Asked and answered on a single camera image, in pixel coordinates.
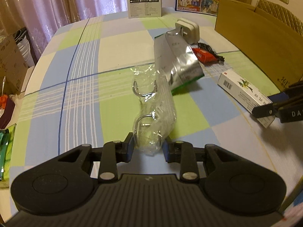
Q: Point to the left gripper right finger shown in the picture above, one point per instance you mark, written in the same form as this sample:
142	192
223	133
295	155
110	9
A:
183	153

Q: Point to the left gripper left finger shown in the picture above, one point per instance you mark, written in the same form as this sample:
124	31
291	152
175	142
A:
114	152

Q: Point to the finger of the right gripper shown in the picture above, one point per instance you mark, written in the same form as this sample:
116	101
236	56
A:
289	92
287	111

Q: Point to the long white ointment box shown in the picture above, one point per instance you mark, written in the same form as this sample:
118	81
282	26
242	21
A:
245	94

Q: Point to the clear plastic bag with hooks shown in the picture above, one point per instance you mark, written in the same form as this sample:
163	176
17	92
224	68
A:
157	115

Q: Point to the red snack packet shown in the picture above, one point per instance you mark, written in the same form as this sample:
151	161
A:
204	56

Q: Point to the silver foil bag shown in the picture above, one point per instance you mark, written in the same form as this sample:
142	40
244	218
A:
175	58

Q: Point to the brown cardboard box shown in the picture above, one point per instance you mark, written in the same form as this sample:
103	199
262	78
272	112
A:
272	45

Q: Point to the woven chair back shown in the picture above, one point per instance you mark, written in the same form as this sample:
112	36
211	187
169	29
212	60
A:
282	14

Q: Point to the green tissue pack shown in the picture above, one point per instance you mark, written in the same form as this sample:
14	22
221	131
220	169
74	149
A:
7	138

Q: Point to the dark red box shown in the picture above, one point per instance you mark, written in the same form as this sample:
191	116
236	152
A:
8	112

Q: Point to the white power adapter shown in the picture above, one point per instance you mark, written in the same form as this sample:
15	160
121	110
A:
190	30

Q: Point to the brown cardboard carton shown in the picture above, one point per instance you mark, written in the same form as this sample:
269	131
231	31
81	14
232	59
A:
16	59

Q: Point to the pink curtain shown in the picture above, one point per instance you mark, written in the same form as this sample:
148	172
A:
42	18

